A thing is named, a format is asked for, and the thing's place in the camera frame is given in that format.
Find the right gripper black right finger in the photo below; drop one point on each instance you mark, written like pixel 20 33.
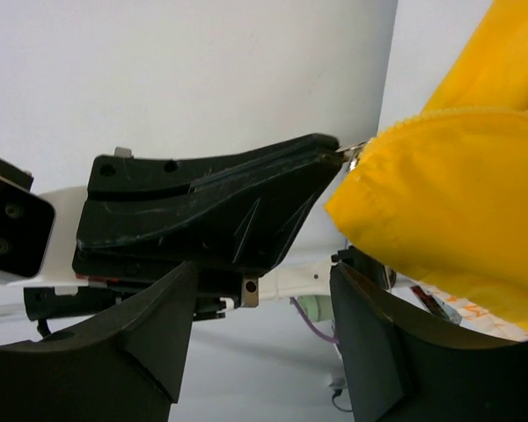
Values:
pixel 404 364

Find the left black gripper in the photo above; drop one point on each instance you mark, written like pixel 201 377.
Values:
pixel 232 215

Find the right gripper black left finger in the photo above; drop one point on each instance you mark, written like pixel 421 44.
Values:
pixel 124 364

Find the yellow hooded jacket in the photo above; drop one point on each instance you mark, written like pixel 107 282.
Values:
pixel 442 196

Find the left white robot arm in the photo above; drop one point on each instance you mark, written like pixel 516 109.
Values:
pixel 234 216

